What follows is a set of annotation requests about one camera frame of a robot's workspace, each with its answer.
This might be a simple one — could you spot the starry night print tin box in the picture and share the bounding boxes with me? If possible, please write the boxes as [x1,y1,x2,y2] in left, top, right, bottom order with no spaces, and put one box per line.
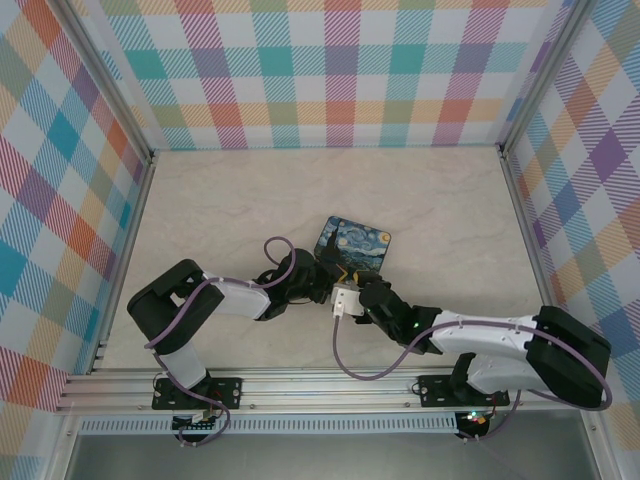
[310,215,393,276]

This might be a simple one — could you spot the circuit board with lit leds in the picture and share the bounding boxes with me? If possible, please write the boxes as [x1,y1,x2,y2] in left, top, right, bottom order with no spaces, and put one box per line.
[457,408,490,429]

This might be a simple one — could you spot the grey metal bottom panel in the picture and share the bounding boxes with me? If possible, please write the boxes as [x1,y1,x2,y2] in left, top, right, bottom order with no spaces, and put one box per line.
[64,432,599,480]

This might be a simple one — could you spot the green circuit board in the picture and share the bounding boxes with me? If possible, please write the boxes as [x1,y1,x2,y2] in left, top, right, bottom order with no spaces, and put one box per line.
[172,410,221,432]

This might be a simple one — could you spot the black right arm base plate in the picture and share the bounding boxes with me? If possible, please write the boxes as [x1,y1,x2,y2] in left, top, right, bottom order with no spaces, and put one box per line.
[417,373,511,409]

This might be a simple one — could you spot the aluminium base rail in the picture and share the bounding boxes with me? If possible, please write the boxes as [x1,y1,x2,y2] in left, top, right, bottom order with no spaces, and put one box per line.
[54,367,524,415]

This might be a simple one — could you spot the white slotted cable duct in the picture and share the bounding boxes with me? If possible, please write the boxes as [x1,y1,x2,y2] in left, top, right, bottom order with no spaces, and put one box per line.
[79,413,460,436]

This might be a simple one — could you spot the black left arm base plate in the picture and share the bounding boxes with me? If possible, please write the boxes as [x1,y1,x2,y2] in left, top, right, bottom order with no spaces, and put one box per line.
[151,377,245,412]

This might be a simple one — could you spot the short purple cable loop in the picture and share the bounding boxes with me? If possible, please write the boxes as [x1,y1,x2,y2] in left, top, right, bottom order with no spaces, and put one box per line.
[457,402,524,444]
[172,397,232,448]

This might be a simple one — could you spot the aluminium table side rail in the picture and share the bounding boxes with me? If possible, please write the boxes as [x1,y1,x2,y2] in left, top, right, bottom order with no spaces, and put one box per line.
[499,149,609,480]
[54,152,159,416]

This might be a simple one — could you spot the aluminium frame post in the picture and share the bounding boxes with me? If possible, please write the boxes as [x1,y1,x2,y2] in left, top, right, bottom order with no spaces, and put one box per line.
[499,0,594,159]
[62,0,157,164]

